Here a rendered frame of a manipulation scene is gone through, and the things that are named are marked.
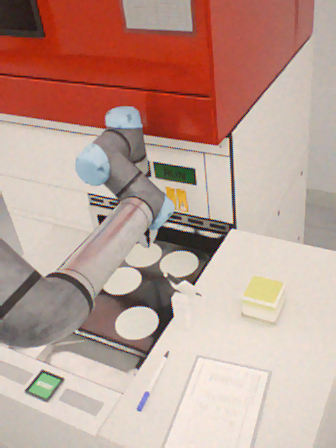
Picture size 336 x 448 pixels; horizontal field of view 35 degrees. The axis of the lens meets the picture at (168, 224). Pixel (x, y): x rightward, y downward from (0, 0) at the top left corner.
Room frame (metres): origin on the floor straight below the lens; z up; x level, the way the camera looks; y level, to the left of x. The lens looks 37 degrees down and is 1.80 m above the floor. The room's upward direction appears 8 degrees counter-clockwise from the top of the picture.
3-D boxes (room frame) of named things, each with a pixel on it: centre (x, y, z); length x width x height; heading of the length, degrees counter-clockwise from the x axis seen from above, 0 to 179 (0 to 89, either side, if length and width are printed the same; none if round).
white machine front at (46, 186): (1.30, 0.18, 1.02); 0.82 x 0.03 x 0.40; 57
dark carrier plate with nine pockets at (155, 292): (1.00, 0.14, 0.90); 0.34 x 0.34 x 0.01; 57
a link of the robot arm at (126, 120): (1.05, 0.07, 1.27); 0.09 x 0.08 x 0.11; 149
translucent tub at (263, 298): (0.77, -0.17, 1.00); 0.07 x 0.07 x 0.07; 58
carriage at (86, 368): (0.77, 0.26, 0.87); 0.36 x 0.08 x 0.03; 57
